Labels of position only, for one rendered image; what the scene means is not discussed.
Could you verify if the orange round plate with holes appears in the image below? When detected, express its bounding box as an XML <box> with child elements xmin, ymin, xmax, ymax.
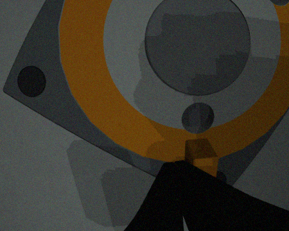
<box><xmin>58</xmin><ymin>0</ymin><xmax>289</xmax><ymax>177</ymax></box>

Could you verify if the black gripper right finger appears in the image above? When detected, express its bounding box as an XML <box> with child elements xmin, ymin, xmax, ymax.
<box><xmin>173</xmin><ymin>160</ymin><xmax>289</xmax><ymax>231</ymax></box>

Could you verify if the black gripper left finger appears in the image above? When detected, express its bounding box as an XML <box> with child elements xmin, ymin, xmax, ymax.
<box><xmin>124</xmin><ymin>162</ymin><xmax>184</xmax><ymax>231</ymax></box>

